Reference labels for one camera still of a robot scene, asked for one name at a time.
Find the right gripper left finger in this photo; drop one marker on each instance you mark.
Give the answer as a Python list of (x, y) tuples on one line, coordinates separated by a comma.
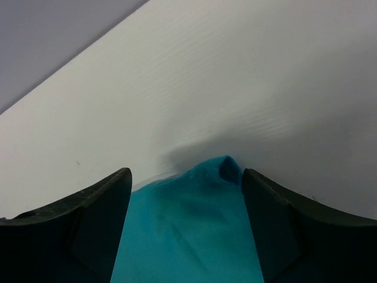
[(74, 239)]

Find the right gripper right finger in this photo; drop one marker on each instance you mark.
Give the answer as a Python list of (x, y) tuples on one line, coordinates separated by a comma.
[(301, 240)]

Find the teal t-shirt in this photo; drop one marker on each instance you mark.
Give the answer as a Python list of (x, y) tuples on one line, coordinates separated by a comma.
[(189, 228)]

